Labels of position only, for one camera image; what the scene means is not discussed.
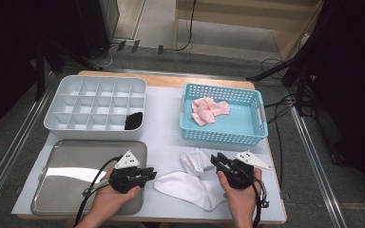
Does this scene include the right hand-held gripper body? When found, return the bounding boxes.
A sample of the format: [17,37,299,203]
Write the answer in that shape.
[222,150,273,190]

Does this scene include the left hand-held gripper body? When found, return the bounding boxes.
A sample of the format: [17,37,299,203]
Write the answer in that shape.
[108,149,147,195]

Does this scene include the light blue perforated basket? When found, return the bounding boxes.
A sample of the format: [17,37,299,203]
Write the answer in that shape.
[179,83,269,147]

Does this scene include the pink sock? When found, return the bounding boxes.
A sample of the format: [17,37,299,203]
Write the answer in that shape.
[191,97,217,127]
[207,100,231,117]

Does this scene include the black sock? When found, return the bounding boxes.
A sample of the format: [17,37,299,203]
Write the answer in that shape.
[124,111,144,131]

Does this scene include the white compartment organizer box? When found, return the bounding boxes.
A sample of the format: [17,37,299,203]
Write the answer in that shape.
[43,74,147,142]

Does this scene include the person's left hand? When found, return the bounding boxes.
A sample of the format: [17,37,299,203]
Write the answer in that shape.
[89,172,142,224]

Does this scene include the person's right hand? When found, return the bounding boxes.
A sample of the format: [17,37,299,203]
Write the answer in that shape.
[217,169,263,222]

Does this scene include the silver metal tray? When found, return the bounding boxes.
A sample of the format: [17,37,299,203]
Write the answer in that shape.
[30,140,148,217]

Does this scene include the black tripod stand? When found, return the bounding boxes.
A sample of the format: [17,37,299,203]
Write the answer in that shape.
[246,47,317,118]

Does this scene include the black curtain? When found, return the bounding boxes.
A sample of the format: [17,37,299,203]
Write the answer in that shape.
[0,0,86,142]
[298,0,365,210]

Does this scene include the dark cabinet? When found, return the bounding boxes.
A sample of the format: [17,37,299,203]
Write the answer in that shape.
[75,0,121,60]

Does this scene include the right hand-held gripper cable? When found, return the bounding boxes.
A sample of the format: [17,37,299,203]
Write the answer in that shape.
[250,177,270,228]

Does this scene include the hand-held gripper cable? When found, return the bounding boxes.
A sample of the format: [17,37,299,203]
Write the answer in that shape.
[250,177,270,228]
[73,155,123,227]

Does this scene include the left hand-held gripper cable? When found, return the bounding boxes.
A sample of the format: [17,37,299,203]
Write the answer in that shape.
[73,155,123,227]

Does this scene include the black floor cables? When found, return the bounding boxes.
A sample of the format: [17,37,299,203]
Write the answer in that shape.
[260,57,298,188]

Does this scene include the aluminium floor rail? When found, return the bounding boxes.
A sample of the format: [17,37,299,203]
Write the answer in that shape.
[289,105,350,228]
[0,84,58,219]

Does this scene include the white floor cable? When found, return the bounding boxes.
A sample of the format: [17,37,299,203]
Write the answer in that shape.
[99,44,117,69]

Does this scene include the wooden shelf frame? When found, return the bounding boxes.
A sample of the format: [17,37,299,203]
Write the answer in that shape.
[174,0,326,62]

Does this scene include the black hanging cable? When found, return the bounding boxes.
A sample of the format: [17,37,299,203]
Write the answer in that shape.
[174,0,198,52]

